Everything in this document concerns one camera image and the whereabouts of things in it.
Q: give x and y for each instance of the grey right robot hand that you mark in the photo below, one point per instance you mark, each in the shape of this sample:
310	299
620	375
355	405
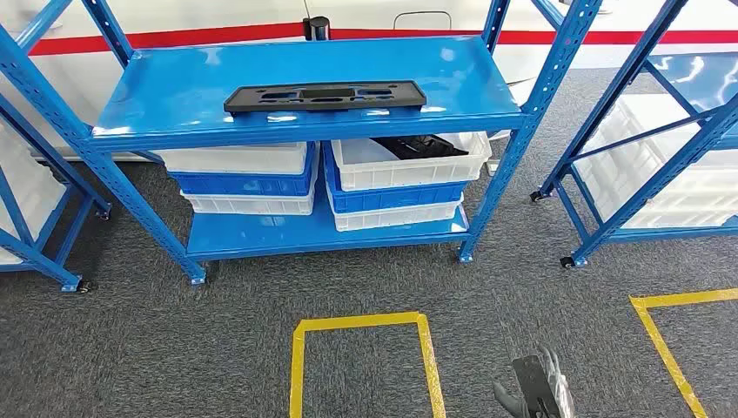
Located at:
562	398

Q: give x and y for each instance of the black plastic plate bracket part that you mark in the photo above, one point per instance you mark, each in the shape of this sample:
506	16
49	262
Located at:
242	101

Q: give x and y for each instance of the blue metal shelf rack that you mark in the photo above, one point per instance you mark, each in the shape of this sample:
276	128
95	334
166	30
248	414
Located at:
173	86
40	259
634	207

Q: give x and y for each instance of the black plastic trim part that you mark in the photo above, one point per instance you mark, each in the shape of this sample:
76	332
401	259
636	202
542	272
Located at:
421	148

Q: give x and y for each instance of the small floor outlet box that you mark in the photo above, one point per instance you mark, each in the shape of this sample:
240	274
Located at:
493	168

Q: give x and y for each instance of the white car body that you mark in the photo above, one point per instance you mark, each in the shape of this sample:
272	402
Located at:
230	17

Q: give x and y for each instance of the red barrier belt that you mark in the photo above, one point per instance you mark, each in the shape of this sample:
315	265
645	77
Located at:
173	39

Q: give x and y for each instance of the black right camera bracket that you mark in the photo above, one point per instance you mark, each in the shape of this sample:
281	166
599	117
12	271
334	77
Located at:
533	383

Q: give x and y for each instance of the black stanchion post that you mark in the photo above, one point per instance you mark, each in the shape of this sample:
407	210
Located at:
317	29

